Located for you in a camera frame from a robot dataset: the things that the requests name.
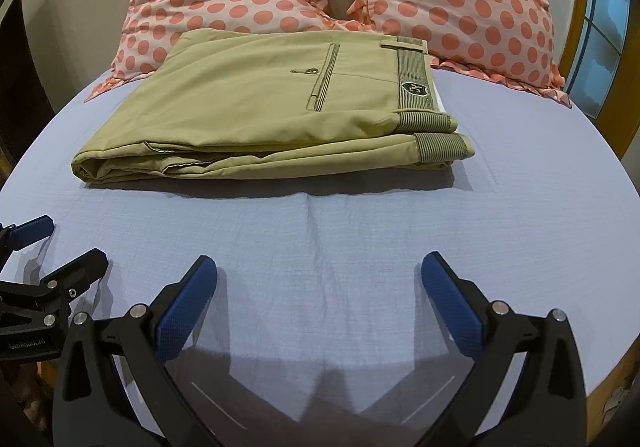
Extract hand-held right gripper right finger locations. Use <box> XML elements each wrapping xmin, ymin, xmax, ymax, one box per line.
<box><xmin>320</xmin><ymin>251</ymin><xmax>588</xmax><ymax>447</ymax></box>

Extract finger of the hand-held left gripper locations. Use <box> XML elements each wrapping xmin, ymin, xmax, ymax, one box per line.
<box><xmin>0</xmin><ymin>248</ymin><xmax>109</xmax><ymax>328</ymax></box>
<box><xmin>0</xmin><ymin>214</ymin><xmax>55</xmax><ymax>268</ymax></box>

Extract khaki pants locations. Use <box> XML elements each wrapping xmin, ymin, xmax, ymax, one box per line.
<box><xmin>71</xmin><ymin>29</ymin><xmax>471</xmax><ymax>186</ymax></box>

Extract yellow framed window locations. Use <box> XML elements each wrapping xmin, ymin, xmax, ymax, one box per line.
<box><xmin>557</xmin><ymin>0</ymin><xmax>640</xmax><ymax>162</ymax></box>

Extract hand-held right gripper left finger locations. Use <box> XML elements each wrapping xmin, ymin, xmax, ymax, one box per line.
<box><xmin>52</xmin><ymin>255</ymin><xmax>301</xmax><ymax>447</ymax></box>

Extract lavender bed sheet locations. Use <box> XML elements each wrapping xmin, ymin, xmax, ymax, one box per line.
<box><xmin>0</xmin><ymin>59</ymin><xmax>640</xmax><ymax>433</ymax></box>

